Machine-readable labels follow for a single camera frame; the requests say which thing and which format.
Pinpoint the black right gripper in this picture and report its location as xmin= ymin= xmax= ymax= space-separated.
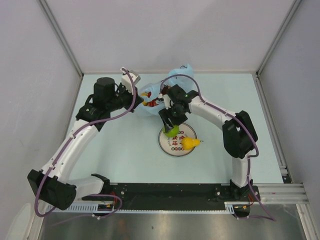
xmin=159 ymin=103 xmax=188 ymax=132

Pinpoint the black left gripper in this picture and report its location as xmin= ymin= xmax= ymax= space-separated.
xmin=106 ymin=82 xmax=143 ymax=113

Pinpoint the green fake apple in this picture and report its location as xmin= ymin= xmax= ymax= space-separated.
xmin=162 ymin=125 xmax=180 ymax=138

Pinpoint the round printed white plate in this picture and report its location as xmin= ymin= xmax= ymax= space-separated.
xmin=158 ymin=123 xmax=198 ymax=157

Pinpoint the red fake cherry bunch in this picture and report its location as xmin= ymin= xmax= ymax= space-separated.
xmin=143 ymin=91 xmax=164 ymax=107

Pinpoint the yellow fake fruit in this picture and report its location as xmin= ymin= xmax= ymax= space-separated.
xmin=181 ymin=137 xmax=202 ymax=150

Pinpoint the dark brown fake mangosteen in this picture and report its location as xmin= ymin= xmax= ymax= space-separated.
xmin=160 ymin=85 xmax=171 ymax=95

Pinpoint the light blue printed plastic bag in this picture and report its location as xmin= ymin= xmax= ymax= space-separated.
xmin=135 ymin=63 xmax=195 ymax=117

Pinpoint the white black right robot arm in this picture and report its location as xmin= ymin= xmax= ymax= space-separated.
xmin=158 ymin=84 xmax=259 ymax=201

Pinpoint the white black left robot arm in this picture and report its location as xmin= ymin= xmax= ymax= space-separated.
xmin=27 ymin=72 xmax=143 ymax=210

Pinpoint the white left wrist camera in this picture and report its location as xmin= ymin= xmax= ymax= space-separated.
xmin=120 ymin=67 xmax=141 ymax=94

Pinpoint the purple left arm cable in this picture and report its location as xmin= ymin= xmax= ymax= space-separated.
xmin=33 ymin=67 xmax=139 ymax=217

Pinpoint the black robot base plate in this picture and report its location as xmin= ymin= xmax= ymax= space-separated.
xmin=82 ymin=182 xmax=261 ymax=218

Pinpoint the white slotted cable duct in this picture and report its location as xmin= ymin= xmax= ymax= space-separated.
xmin=66 ymin=202 xmax=114 ymax=213

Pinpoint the aluminium frame rail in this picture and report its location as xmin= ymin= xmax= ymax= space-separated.
xmin=255 ymin=183 xmax=309 ymax=204

